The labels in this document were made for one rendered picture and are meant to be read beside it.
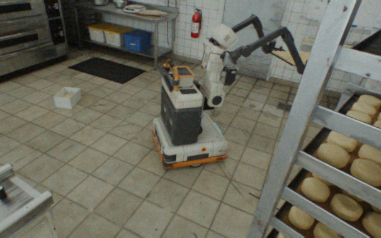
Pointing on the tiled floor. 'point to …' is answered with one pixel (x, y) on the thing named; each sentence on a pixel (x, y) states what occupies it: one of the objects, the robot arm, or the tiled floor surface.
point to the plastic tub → (67, 97)
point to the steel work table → (155, 51)
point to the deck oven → (19, 38)
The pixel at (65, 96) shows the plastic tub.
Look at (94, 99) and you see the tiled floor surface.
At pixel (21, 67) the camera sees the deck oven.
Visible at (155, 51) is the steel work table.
